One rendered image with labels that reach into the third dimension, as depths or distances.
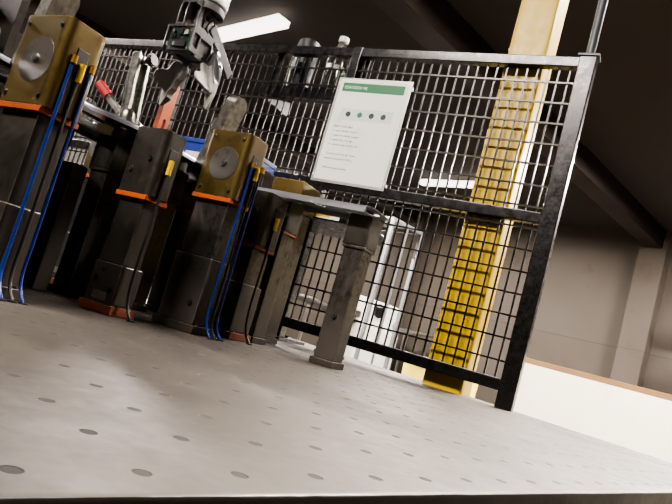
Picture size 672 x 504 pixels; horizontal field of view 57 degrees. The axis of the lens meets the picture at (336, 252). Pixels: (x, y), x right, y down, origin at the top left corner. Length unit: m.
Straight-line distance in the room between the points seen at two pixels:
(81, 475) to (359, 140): 1.51
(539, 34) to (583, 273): 6.95
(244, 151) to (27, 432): 0.81
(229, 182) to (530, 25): 0.99
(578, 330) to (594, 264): 0.87
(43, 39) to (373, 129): 1.02
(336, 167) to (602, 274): 6.96
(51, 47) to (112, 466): 0.65
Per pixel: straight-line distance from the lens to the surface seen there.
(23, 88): 0.86
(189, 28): 1.28
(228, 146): 1.08
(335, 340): 1.13
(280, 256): 1.23
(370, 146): 1.68
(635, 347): 7.96
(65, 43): 0.84
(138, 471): 0.27
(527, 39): 1.73
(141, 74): 1.43
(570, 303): 8.52
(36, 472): 0.25
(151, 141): 0.99
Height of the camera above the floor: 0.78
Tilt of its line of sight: 7 degrees up
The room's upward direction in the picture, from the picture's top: 16 degrees clockwise
